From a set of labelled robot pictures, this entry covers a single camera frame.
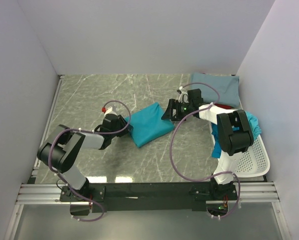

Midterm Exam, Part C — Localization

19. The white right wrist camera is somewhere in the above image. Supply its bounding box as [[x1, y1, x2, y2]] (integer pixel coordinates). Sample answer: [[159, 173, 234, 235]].
[[177, 86, 189, 104]]

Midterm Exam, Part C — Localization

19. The teal t shirt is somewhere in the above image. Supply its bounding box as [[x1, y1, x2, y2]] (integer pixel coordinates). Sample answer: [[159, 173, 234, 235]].
[[130, 102, 174, 148]]

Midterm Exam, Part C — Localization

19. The folded light blue t shirt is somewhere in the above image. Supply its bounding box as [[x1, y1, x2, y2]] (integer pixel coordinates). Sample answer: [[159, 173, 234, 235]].
[[190, 72, 240, 108]]

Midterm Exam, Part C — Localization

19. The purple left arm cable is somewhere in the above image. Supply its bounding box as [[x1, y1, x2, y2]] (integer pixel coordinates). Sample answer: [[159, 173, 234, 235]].
[[49, 100, 132, 223]]

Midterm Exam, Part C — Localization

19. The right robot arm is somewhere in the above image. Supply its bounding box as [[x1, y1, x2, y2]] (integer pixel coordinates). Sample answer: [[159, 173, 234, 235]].
[[161, 88, 254, 200]]

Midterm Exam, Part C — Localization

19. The white perforated laundry basket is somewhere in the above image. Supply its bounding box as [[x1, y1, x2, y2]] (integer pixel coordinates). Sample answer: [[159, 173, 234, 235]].
[[235, 135, 270, 178]]

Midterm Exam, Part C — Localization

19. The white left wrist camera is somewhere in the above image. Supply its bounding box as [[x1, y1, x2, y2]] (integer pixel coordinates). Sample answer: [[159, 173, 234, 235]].
[[101, 106, 117, 116]]

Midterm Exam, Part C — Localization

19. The aluminium frame rail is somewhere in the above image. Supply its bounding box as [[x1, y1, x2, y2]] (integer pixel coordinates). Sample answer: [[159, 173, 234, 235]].
[[3, 74, 65, 240]]

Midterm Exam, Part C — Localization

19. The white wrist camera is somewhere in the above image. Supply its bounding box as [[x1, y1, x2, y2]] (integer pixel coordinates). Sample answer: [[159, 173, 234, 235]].
[[101, 106, 117, 116], [177, 86, 189, 104]]

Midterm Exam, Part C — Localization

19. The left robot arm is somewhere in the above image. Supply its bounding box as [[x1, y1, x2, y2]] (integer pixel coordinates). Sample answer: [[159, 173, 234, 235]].
[[37, 113, 133, 201]]

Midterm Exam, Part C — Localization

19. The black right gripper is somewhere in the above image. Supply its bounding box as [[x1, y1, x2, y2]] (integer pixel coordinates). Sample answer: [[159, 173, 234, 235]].
[[161, 98, 193, 122]]

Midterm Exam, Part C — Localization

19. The folded red t shirt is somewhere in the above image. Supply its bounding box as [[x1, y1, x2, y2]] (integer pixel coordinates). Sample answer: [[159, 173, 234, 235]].
[[215, 103, 235, 110]]

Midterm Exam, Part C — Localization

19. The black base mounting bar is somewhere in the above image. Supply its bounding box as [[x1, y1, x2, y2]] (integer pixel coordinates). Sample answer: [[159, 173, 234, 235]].
[[59, 181, 240, 213]]

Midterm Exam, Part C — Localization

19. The blue t shirt in basket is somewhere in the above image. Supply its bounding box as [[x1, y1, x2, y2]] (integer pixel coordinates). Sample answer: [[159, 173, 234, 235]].
[[211, 111, 262, 159]]

